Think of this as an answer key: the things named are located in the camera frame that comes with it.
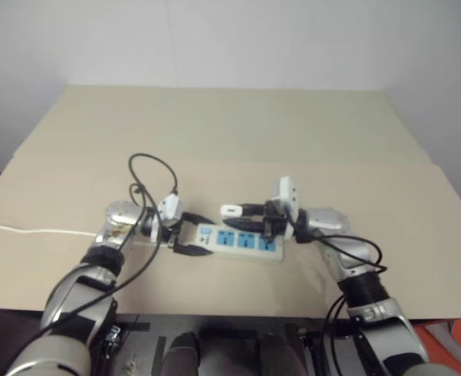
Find white power strip cord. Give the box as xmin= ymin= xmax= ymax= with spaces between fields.
xmin=0 ymin=222 xmax=171 ymax=248

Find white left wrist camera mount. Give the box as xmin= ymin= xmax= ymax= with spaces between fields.
xmin=149 ymin=193 xmax=187 ymax=240

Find silver metal clamp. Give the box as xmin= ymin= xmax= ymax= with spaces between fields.
xmin=104 ymin=324 xmax=123 ymax=356

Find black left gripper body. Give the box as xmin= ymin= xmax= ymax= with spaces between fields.
xmin=162 ymin=212 xmax=191 ymax=251

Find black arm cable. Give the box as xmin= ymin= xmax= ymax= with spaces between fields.
xmin=34 ymin=152 xmax=181 ymax=342
xmin=290 ymin=209 xmax=388 ymax=376

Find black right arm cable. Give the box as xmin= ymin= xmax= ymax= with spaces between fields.
xmin=290 ymin=209 xmax=388 ymax=376

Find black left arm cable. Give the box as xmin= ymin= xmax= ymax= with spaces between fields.
xmin=34 ymin=152 xmax=181 ymax=342

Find orange object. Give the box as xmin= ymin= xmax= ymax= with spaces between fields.
xmin=412 ymin=317 xmax=461 ymax=376

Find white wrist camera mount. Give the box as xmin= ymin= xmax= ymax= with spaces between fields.
xmin=271 ymin=175 xmax=300 ymax=215
xmin=149 ymin=193 xmax=187 ymax=240

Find white charger plug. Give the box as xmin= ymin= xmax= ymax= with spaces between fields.
xmin=219 ymin=204 xmax=244 ymax=218

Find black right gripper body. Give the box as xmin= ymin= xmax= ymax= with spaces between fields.
xmin=263 ymin=198 xmax=290 ymax=240

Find white power strip blue sockets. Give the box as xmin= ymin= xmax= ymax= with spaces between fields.
xmin=189 ymin=222 xmax=285 ymax=265

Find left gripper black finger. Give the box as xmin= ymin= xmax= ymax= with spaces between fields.
xmin=182 ymin=211 xmax=218 ymax=228
xmin=173 ymin=243 xmax=212 ymax=259

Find dark grey rounded shape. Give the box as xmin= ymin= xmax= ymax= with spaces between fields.
xmin=162 ymin=331 xmax=200 ymax=376

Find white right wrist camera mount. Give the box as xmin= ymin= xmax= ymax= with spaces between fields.
xmin=271 ymin=175 xmax=300 ymax=215

